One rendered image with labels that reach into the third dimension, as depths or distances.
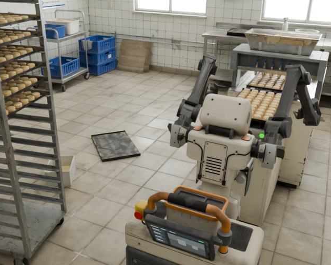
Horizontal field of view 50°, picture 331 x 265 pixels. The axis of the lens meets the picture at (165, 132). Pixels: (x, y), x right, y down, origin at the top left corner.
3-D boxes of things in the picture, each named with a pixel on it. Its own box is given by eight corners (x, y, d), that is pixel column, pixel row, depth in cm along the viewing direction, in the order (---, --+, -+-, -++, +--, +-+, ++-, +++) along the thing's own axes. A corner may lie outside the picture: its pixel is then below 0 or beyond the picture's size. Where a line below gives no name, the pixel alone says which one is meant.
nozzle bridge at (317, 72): (237, 80, 327) (241, 43, 313) (321, 92, 299) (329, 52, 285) (227, 90, 300) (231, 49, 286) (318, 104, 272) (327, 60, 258)
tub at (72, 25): (58, 30, 588) (56, 18, 579) (81, 32, 577) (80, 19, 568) (45, 33, 556) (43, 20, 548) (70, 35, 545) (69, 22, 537)
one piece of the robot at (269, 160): (272, 170, 151) (277, 145, 148) (260, 167, 153) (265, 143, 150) (275, 162, 160) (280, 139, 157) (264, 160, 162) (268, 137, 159)
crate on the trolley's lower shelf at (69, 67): (60, 67, 606) (59, 55, 597) (80, 69, 596) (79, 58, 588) (41, 75, 557) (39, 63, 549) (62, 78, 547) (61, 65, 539)
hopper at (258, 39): (250, 44, 308) (252, 28, 302) (318, 51, 286) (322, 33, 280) (241, 50, 284) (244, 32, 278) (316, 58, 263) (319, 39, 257)
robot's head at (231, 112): (243, 129, 147) (251, 97, 151) (196, 120, 155) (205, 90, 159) (246, 140, 160) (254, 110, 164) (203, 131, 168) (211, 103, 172)
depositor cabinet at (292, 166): (250, 126, 440) (259, 59, 405) (311, 138, 413) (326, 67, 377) (219, 174, 335) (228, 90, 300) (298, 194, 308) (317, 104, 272)
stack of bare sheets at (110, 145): (140, 155, 365) (140, 153, 364) (102, 162, 352) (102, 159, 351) (125, 132, 416) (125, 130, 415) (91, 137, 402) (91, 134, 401)
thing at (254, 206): (238, 179, 329) (250, 87, 291) (276, 188, 316) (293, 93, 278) (215, 222, 271) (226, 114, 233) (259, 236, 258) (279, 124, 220)
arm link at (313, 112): (285, 78, 183) (307, 77, 177) (287, 70, 186) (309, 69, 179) (302, 127, 212) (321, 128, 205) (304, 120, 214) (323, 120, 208)
